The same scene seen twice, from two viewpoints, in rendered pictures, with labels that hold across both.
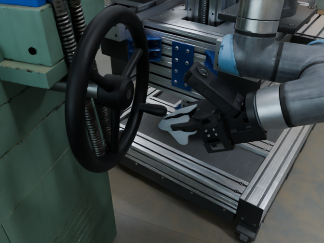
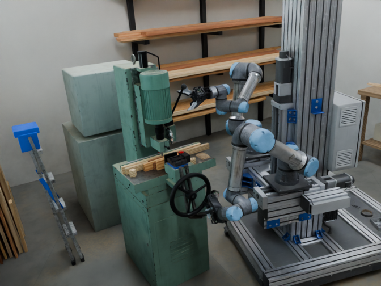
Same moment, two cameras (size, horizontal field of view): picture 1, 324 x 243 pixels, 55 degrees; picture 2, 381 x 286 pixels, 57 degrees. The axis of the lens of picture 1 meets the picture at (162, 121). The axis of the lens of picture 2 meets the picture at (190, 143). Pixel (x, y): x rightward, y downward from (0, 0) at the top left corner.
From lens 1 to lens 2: 1.68 m
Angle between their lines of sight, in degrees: 38
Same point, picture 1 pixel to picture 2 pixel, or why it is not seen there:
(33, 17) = (173, 171)
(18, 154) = (165, 204)
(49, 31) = (177, 175)
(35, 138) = not seen: hidden behind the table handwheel
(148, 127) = (252, 223)
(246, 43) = (227, 192)
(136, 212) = (224, 265)
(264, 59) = (231, 198)
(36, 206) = (167, 224)
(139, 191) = (233, 257)
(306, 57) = (239, 201)
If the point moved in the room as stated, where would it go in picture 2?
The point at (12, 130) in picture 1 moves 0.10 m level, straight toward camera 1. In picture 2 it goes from (165, 197) to (162, 205)
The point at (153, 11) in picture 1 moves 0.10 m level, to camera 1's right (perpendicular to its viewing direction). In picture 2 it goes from (256, 163) to (269, 166)
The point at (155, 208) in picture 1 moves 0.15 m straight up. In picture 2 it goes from (235, 267) to (235, 251)
